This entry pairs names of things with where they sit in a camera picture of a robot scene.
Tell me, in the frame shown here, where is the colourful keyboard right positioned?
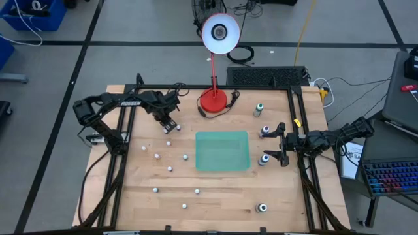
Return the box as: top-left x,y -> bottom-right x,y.
357,119 -> 418,198

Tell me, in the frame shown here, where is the black device on table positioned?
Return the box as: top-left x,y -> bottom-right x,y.
404,46 -> 418,82

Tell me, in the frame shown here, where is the black lamp power cord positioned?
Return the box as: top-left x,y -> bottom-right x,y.
195,90 -> 241,119

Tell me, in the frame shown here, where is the grey floor bracket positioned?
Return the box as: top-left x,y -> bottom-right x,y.
0,72 -> 29,84

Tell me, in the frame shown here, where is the white paper sheet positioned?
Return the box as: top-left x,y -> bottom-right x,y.
339,141 -> 364,180

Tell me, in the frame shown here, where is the red desk lamp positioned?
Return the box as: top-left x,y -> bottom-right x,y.
199,12 -> 242,114

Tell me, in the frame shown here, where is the grey side table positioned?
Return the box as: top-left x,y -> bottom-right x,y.
381,50 -> 418,133

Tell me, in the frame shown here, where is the teal translucent plastic bin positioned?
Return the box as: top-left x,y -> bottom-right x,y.
195,130 -> 251,173

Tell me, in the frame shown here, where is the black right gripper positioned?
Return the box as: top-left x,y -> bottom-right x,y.
261,122 -> 306,167

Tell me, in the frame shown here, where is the yellow cable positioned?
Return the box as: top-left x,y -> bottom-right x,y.
293,0 -> 318,67

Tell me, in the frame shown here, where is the black aluminium table frame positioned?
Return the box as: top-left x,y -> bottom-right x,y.
76,73 -> 352,235

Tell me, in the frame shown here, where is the large blue storage bin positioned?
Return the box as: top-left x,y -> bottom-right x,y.
0,0 -> 68,33

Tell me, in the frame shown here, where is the white floor cable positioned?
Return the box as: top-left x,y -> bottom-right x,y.
0,0 -> 44,47

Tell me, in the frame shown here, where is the black floor fan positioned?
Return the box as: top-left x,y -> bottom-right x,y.
191,0 -> 228,37

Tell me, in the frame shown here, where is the black coiled cable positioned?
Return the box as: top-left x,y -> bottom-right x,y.
226,44 -> 255,65

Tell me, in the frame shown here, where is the white looped cable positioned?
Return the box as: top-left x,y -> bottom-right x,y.
312,77 -> 336,109

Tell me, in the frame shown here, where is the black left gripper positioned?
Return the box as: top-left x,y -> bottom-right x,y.
150,103 -> 179,133

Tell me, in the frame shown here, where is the black arm base cable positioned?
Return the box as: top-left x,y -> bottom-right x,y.
77,150 -> 112,226

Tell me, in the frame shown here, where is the silver arm base bracket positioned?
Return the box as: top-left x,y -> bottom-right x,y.
85,132 -> 130,145

